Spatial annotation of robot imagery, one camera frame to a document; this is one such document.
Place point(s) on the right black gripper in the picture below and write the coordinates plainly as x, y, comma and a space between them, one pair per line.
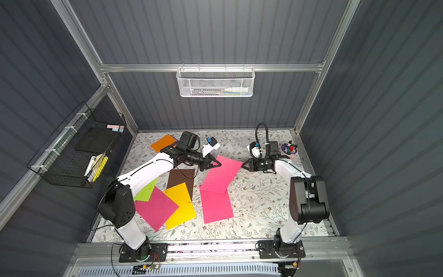
253, 164

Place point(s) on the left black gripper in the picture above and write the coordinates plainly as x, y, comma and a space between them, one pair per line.
206, 161

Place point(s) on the magenta paper sheet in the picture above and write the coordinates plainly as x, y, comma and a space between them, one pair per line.
216, 206
219, 178
157, 210

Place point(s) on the brown paper sheet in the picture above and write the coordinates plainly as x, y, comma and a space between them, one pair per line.
179, 176

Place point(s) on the orange paper sheet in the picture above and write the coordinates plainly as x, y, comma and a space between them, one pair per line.
165, 141

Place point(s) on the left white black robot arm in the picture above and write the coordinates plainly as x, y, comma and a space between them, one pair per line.
118, 204

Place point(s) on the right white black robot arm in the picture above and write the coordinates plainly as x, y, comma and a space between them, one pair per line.
308, 202

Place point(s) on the cup of coloured markers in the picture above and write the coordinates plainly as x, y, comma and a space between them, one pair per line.
289, 149

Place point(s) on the yellow paper sheet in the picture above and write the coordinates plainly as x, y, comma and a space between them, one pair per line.
180, 196

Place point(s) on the lime green paper sheet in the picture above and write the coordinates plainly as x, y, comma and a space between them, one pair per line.
144, 195

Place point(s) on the white marker in basket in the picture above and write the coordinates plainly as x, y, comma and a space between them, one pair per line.
236, 91

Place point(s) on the pink sticky notes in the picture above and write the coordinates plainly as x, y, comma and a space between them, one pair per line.
116, 128

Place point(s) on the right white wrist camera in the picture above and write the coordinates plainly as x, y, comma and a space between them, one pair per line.
255, 151

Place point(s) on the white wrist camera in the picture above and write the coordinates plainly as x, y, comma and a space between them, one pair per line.
211, 145
255, 151

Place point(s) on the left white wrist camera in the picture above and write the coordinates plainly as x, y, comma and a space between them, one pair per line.
211, 145

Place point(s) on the white wire mesh basket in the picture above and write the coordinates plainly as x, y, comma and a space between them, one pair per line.
210, 81

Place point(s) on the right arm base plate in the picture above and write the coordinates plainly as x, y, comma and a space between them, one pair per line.
268, 249

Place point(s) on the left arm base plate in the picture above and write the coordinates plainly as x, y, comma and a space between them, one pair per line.
147, 253

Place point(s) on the black wire wall basket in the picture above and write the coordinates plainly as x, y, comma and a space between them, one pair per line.
64, 161

